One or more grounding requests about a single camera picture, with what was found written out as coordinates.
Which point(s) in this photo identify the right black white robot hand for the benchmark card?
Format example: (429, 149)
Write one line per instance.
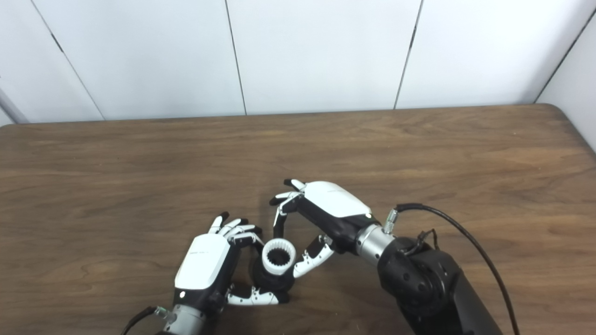
(333, 202)

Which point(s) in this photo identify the gray wall corner post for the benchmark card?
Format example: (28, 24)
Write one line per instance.
(11, 109)

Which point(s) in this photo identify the round black part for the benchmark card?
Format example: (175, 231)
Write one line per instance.
(274, 283)

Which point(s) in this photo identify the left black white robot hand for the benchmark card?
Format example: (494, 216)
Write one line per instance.
(202, 260)

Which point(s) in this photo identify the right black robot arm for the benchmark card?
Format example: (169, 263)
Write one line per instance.
(428, 288)

